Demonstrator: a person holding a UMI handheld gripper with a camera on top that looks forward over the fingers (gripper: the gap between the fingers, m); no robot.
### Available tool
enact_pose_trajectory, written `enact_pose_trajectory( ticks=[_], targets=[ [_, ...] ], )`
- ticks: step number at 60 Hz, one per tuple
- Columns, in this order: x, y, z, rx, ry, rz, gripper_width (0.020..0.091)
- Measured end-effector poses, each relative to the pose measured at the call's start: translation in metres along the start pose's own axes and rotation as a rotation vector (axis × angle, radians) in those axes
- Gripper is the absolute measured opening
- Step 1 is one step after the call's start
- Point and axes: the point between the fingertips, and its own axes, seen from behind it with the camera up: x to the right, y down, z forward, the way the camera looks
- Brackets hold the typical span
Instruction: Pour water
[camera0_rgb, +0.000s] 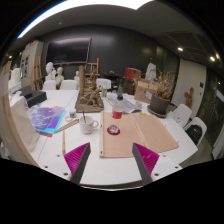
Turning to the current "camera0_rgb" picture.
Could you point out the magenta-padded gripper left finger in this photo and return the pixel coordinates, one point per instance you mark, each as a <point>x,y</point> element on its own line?
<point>75,159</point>

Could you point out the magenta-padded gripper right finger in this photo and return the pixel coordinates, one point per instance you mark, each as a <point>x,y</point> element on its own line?
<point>148,159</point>

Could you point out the clear red-labelled drink bottle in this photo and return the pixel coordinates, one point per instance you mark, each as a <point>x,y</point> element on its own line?
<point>117,114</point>

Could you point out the thin wooden stick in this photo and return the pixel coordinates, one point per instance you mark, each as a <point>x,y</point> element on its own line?
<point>63,143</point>

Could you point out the wooden ruler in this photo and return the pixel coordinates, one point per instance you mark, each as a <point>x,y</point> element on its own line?
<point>66,126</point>

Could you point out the white ceramic mug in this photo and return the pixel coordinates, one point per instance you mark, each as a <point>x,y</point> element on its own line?
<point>87,126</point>

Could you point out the dark stirring stick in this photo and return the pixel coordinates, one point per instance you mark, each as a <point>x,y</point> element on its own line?
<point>84,116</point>

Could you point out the flat round red coaster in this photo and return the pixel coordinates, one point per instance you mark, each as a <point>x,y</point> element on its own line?
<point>109,132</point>

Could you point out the small yellow marker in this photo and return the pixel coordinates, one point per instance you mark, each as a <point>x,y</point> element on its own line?
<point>143,113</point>

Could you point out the small white paint jar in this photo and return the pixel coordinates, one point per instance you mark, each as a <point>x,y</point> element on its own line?
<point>72,113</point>

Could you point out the grey plant saucer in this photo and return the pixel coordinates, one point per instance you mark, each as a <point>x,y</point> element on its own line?
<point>154,113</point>

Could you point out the black backpack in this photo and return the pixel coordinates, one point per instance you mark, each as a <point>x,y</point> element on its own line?
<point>194,134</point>

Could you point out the small glass jar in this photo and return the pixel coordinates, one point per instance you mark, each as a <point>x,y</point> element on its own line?
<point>138,104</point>

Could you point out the dry plant in grey pot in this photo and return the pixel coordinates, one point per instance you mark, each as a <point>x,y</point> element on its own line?
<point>159,103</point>

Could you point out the grey printed newspaper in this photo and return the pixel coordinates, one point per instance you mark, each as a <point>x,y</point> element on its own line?
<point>130,105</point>

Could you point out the white plastic chair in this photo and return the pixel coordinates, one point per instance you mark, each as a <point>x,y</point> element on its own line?
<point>68,85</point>
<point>103,83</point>
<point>201,121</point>
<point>49,85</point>
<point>182,113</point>

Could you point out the brown wooden sculpture model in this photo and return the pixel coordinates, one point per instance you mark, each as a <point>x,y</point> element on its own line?
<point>90,98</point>

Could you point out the white fabric bag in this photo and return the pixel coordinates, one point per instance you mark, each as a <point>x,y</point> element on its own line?
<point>23,123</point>

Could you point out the brown cardboard box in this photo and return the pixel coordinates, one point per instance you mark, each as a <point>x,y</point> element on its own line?
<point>143,90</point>

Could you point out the wooden mannequin figure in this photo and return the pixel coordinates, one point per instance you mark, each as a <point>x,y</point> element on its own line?
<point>189,98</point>

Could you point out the small green-labelled bottle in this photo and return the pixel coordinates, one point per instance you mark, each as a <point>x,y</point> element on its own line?
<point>104,91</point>

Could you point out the black flat box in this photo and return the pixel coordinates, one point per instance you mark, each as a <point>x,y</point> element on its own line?
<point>35,96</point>

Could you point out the small grey bottle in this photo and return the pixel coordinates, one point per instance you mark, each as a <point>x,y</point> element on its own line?
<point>120,89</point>

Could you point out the small white plaster bust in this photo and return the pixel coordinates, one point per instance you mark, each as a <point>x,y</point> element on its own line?
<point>77,76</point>

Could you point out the red box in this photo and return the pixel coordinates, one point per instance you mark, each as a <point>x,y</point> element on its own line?
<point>132,73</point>

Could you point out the tall white plaster bust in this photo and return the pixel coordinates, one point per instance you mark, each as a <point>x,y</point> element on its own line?
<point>151,71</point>

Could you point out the black side table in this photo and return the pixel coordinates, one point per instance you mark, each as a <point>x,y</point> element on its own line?
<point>115,77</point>

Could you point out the wooden easel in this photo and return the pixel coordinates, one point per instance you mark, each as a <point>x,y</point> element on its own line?
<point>37,73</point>
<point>93,66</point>

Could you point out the white display board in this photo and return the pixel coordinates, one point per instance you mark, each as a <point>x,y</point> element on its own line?
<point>28,63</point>

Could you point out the recessed ceiling spotlights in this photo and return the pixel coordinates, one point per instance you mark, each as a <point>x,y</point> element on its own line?
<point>180,49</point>

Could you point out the long ceiling light panel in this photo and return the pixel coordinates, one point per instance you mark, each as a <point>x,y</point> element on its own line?
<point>83,5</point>

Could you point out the wooden canvas frame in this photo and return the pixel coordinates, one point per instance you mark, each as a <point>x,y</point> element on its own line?
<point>8,126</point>

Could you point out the dark wall screen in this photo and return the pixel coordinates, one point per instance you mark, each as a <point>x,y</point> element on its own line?
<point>68,50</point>

